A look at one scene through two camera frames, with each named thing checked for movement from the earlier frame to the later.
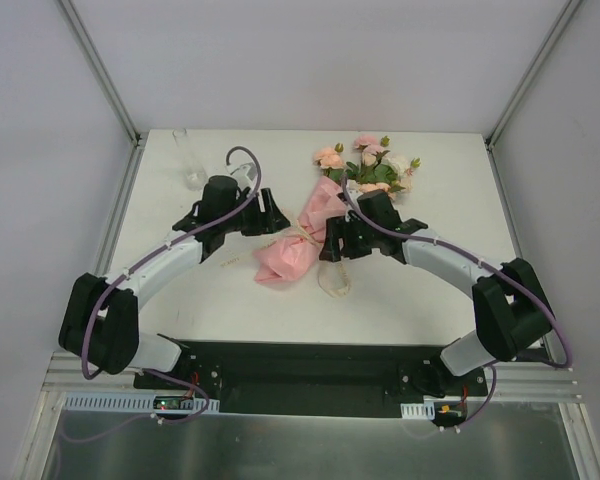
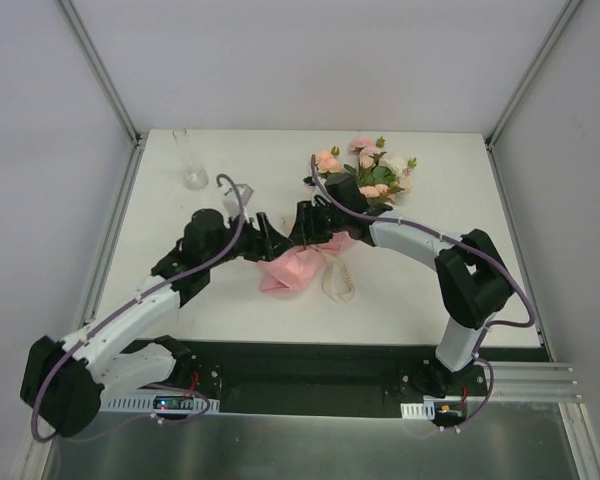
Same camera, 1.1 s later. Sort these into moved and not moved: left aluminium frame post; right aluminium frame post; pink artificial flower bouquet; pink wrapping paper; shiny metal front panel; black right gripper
Moved: black right gripper; pink wrapping paper
Not moved: left aluminium frame post; pink artificial flower bouquet; shiny metal front panel; right aluminium frame post
